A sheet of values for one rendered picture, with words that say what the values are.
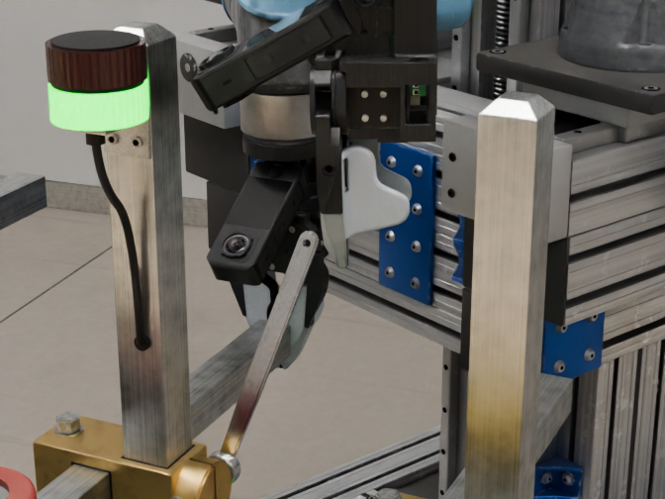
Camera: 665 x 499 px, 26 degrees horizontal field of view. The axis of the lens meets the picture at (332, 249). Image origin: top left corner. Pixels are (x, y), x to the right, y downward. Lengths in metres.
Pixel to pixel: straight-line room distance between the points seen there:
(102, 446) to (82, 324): 2.41
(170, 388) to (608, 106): 0.57
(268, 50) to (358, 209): 0.12
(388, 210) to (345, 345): 2.34
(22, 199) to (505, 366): 0.59
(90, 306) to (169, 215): 2.60
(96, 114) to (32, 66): 3.30
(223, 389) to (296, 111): 0.23
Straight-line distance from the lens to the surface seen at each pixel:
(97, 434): 1.06
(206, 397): 1.13
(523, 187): 0.82
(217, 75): 0.94
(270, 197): 1.19
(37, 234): 4.05
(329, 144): 0.92
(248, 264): 1.14
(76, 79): 0.86
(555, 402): 1.13
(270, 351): 1.02
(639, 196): 1.40
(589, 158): 1.33
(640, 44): 1.40
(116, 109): 0.87
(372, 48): 0.94
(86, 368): 3.22
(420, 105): 0.94
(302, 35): 0.93
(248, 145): 1.20
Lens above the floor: 1.36
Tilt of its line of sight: 21 degrees down
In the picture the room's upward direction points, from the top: straight up
